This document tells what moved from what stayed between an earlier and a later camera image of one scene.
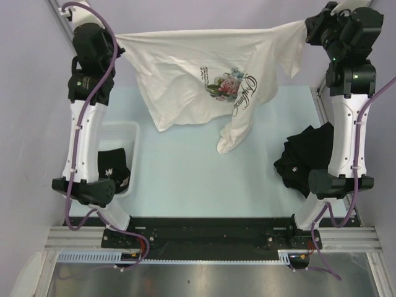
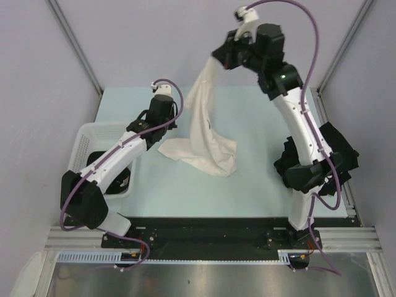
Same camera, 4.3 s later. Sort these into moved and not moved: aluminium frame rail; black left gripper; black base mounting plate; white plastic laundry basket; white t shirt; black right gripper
Moved: white t shirt; black left gripper; black right gripper
Not moved: black base mounting plate; white plastic laundry basket; aluminium frame rail
